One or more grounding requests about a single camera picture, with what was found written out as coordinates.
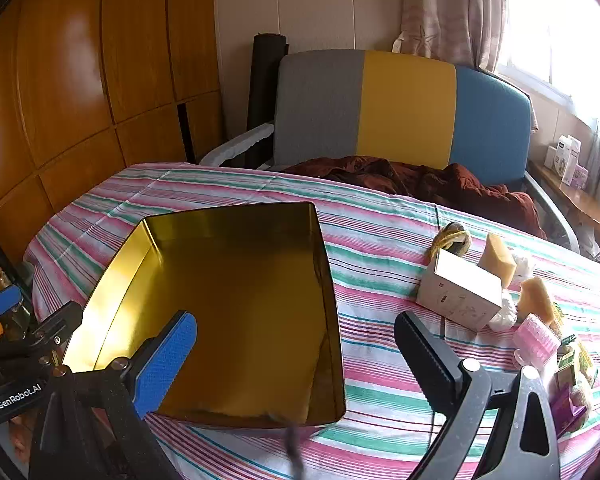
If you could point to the white plastic wrap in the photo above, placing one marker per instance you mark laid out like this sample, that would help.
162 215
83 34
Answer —
505 317
524 262

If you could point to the bright window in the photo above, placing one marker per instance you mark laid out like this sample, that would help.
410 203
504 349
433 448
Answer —
545 35

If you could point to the yellow sponge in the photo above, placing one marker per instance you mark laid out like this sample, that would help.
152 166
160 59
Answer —
535 297
497 257

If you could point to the white cardboard box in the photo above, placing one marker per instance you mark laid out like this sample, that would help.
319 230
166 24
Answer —
455 290

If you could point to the grey yellow blue armchair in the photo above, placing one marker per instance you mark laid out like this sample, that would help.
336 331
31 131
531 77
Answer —
405 105

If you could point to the white carton box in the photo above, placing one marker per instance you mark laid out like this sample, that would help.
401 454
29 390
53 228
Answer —
562 152

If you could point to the black rolled mat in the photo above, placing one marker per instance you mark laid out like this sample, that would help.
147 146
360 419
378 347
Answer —
265 85

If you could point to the pink hair roller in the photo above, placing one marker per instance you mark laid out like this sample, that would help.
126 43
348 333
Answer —
532 340

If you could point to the wooden side table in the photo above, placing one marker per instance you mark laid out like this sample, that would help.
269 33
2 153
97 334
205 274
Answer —
580 205

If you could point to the dark red blanket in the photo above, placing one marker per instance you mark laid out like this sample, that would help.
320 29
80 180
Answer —
430 180

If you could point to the small purple box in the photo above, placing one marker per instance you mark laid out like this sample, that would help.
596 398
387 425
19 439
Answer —
577 176

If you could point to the purple snack packet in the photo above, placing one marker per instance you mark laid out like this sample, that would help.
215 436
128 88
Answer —
565 410

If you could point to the striped pink green tablecloth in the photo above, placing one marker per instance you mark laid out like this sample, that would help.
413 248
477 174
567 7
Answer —
380 260

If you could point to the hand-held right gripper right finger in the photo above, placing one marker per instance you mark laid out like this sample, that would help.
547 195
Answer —
425 360

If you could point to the gold metal tin box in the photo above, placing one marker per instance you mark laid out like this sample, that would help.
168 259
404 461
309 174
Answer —
240 285

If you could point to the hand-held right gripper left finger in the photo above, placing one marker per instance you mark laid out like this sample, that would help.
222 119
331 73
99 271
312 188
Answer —
170 360

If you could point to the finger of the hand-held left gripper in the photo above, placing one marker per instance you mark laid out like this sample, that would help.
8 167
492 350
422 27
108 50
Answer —
0 302
57 321

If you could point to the brown wooden wardrobe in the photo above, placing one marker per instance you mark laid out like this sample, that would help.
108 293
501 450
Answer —
80 60

